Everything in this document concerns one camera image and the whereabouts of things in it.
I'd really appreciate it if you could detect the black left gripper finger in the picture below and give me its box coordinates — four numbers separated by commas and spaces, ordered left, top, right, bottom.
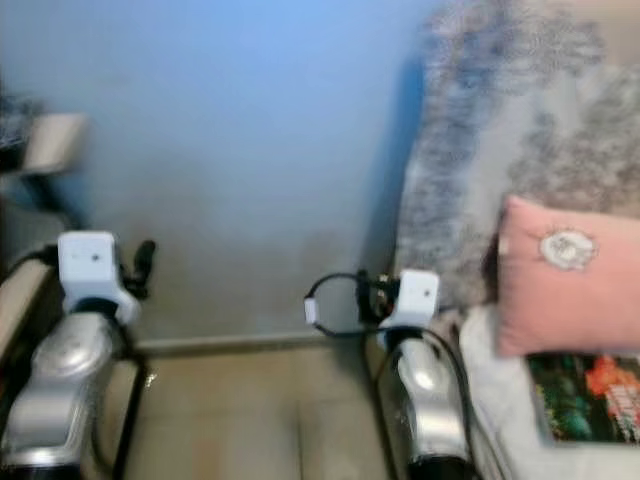
134, 239, 159, 299

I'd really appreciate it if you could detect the pink pillow with cartoon print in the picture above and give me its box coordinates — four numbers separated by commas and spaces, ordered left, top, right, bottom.
495, 195, 640, 359

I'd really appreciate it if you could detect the dark red paperback book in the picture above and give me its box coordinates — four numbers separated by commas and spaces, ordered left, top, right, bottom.
525, 350, 640, 447

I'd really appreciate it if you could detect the beige wooden desk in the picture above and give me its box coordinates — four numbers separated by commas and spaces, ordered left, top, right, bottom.
0, 112, 91, 356

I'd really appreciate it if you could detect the white quilted mattress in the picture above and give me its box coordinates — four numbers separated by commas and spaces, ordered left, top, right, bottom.
455, 305, 640, 480

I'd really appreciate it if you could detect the dark keyboard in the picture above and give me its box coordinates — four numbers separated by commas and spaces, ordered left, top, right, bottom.
0, 93, 45, 173

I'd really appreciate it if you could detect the large printed headboard cushion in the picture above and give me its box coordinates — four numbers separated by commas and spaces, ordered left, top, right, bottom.
393, 0, 640, 313

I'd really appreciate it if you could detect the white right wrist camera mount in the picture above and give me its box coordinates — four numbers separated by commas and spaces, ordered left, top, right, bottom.
378, 268, 443, 331

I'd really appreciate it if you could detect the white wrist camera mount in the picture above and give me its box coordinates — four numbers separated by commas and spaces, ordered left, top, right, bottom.
378, 268, 443, 331
57, 230, 143, 323

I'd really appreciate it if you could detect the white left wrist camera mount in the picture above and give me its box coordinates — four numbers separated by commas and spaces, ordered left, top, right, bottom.
57, 230, 143, 323

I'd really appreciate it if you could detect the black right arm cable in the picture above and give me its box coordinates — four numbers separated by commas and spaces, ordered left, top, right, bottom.
304, 270, 476, 471

